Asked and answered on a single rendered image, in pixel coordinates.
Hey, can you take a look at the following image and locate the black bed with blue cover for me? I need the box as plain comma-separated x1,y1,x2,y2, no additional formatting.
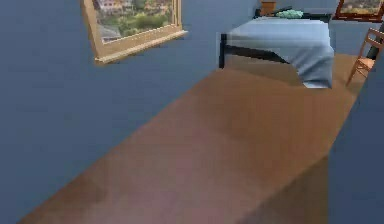
218,7,335,90

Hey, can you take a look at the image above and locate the pale wood framed window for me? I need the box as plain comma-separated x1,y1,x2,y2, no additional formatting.
80,0,189,65

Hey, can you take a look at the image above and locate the red-brown framed window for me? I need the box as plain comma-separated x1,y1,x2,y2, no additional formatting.
332,0,384,23

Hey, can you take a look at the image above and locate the green pillow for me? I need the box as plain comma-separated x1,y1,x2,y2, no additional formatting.
275,9,305,19

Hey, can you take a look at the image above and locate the brown wooden chair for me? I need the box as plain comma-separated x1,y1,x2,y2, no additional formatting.
345,27,384,88

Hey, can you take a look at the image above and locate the brown wooden nightstand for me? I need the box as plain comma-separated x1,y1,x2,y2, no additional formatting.
259,0,277,17

